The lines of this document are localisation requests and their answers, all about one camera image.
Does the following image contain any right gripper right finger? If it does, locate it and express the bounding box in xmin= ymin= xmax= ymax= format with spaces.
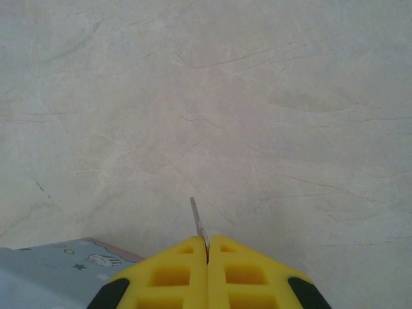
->
xmin=207 ymin=234 xmax=332 ymax=309

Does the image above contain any light blue cartoon tin box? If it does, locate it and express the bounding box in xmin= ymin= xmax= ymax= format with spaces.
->
xmin=0 ymin=237 xmax=145 ymax=309

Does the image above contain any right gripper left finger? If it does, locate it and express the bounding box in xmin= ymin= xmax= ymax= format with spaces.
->
xmin=86 ymin=236 xmax=209 ymax=309

